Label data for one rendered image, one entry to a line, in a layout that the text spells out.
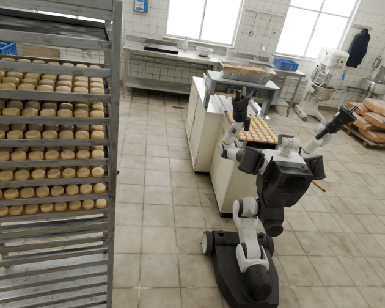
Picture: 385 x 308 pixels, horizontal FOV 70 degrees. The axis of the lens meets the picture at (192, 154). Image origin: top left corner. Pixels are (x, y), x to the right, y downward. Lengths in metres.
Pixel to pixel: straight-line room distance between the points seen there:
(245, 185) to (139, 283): 1.21
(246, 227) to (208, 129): 1.21
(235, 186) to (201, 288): 0.91
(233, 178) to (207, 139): 0.71
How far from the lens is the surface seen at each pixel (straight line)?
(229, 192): 2.61
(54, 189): 1.32
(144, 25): 5.76
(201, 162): 3.20
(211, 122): 2.96
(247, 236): 2.23
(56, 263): 2.22
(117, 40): 0.97
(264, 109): 3.19
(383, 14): 7.34
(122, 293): 2.22
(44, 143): 1.14
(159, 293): 2.23
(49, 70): 1.03
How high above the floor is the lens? 1.88
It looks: 30 degrees down
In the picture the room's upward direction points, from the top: 11 degrees clockwise
